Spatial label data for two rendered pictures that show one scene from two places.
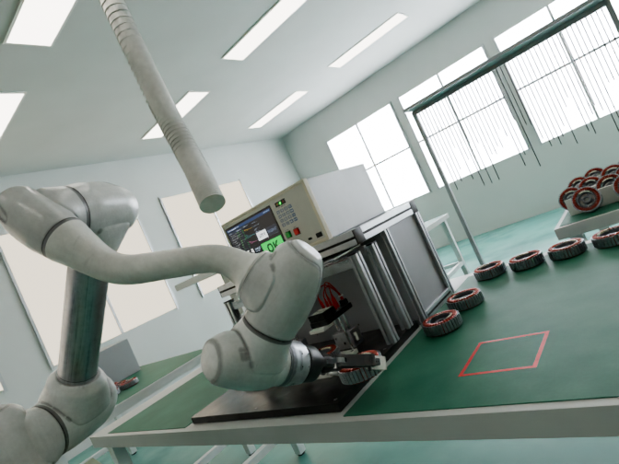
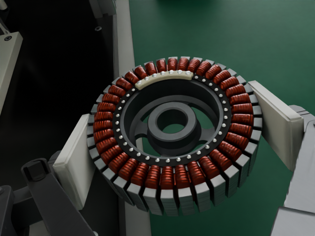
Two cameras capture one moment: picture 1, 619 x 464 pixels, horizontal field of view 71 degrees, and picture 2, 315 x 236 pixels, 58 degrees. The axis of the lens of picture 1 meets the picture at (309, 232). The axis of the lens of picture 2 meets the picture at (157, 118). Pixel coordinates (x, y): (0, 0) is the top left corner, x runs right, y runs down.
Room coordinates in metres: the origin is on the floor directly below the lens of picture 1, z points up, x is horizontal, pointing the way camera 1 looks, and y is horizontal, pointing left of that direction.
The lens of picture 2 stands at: (0.94, 0.09, 0.98)
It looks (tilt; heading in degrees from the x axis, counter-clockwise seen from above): 51 degrees down; 326
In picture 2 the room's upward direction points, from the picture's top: 15 degrees counter-clockwise
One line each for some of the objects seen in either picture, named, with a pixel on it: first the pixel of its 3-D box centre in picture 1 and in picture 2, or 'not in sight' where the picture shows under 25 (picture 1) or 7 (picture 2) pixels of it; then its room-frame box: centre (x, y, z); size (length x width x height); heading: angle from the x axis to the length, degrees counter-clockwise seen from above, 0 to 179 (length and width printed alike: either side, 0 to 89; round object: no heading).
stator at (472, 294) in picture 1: (464, 299); not in sight; (1.36, -0.36, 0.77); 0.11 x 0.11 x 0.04
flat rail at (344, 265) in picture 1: (285, 286); not in sight; (1.46, 0.15, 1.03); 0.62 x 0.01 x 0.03; 51
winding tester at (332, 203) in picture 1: (304, 218); not in sight; (1.62, 0.00, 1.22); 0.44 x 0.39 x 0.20; 51
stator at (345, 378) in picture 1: (360, 366); (173, 127); (1.03, 0.02, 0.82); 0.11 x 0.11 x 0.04
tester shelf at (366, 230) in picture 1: (314, 249); not in sight; (1.63, 0.01, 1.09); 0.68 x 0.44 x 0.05; 51
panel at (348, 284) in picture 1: (324, 298); not in sight; (1.58, 0.05, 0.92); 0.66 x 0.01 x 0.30; 51
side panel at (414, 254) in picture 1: (418, 264); not in sight; (1.49, -0.29, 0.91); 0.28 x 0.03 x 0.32; 141
